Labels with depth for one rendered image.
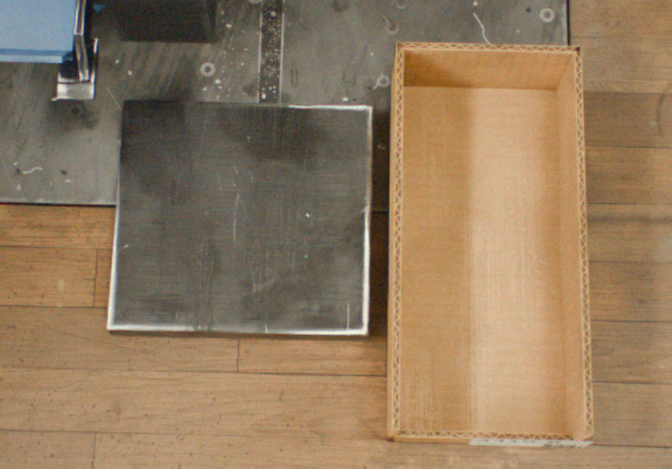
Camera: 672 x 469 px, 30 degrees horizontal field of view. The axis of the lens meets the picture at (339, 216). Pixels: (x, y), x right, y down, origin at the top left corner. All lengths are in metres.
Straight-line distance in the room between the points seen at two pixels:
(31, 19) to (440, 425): 0.37
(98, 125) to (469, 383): 0.31
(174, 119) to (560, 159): 0.26
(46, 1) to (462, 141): 0.29
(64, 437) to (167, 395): 0.07
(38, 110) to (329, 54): 0.21
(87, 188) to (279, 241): 0.14
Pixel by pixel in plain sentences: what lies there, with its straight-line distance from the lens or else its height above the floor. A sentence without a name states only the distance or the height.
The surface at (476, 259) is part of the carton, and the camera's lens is 0.86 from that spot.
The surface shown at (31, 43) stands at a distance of 0.83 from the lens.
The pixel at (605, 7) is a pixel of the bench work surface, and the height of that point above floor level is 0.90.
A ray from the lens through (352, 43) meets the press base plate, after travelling 0.91.
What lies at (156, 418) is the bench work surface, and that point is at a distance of 0.84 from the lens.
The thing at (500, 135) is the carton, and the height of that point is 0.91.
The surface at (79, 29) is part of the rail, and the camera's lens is 0.83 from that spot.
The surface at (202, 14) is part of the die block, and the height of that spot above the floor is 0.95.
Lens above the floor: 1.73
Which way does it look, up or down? 74 degrees down
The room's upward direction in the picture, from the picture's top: 2 degrees clockwise
